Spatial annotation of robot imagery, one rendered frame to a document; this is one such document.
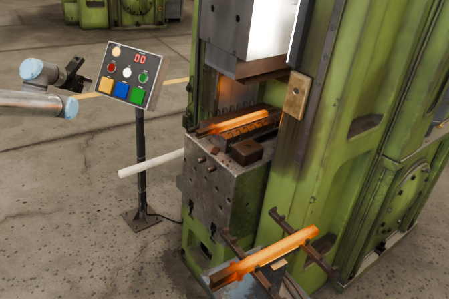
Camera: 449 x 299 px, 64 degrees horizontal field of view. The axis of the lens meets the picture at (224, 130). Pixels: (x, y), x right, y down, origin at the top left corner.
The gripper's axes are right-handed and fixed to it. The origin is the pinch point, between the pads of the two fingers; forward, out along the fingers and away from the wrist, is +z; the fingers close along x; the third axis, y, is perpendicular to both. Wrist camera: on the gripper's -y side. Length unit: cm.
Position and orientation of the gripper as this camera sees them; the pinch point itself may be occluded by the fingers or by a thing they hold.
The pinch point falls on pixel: (92, 80)
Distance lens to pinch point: 187.7
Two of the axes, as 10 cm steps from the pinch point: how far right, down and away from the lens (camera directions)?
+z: 3.3, 0.5, 9.4
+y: -3.1, 9.5, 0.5
